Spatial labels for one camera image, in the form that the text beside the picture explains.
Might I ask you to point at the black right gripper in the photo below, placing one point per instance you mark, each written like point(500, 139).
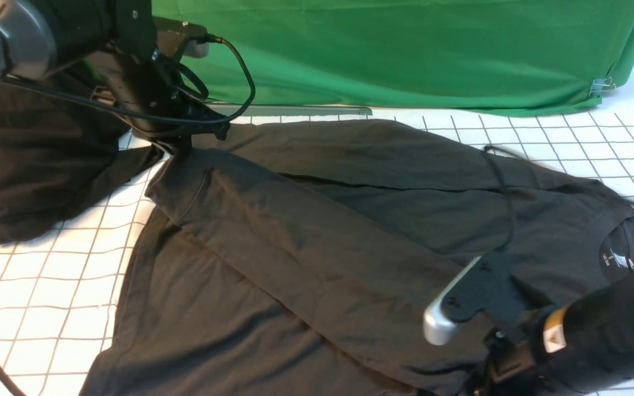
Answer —
point(514, 366)

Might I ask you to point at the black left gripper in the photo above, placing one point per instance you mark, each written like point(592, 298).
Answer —
point(152, 89)

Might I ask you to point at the dark gray long-sleeved shirt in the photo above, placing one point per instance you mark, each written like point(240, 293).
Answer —
point(299, 258)

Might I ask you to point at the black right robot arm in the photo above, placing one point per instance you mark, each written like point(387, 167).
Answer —
point(577, 349)

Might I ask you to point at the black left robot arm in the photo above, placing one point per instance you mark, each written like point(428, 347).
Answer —
point(137, 54)

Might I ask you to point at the clear acrylic strip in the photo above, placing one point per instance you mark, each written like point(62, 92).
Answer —
point(264, 110)

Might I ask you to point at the black crumpled garment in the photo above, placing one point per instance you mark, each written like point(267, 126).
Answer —
point(58, 159)

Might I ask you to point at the white grid table mat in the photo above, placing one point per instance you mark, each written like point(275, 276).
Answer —
point(59, 293)

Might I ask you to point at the blue binder clip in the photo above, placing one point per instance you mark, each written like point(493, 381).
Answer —
point(600, 87)

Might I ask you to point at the green backdrop cloth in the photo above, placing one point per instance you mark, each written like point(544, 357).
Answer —
point(514, 58)

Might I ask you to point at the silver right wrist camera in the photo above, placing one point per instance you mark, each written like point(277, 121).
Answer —
point(485, 286)

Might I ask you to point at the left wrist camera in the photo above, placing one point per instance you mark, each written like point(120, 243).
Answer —
point(176, 39)

